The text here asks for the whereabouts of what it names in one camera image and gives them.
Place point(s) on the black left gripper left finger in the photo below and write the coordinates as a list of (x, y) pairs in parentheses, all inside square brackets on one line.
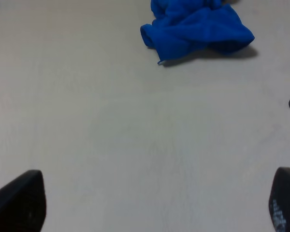
[(23, 203)]

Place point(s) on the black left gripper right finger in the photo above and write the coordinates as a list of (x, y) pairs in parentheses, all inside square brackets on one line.
[(279, 200)]

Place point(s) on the blue crumpled cloth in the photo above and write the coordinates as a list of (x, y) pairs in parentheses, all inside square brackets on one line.
[(182, 27)]

